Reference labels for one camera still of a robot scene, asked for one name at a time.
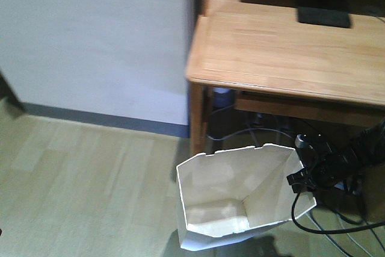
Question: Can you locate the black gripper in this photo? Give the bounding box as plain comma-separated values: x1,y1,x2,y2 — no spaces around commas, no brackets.
286,143,358,193

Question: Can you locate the white plastic trash bin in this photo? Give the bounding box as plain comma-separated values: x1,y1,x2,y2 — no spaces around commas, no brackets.
176,143,316,251

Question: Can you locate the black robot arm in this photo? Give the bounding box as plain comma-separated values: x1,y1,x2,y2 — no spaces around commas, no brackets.
286,121,384,193

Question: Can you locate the wooden desk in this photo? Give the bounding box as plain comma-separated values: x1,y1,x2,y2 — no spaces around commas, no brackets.
186,0,384,154

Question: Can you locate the black monitor stand base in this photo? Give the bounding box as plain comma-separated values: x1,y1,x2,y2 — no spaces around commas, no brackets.
295,0,352,29

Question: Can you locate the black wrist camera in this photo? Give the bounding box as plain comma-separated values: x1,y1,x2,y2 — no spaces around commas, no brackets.
295,134,326,149

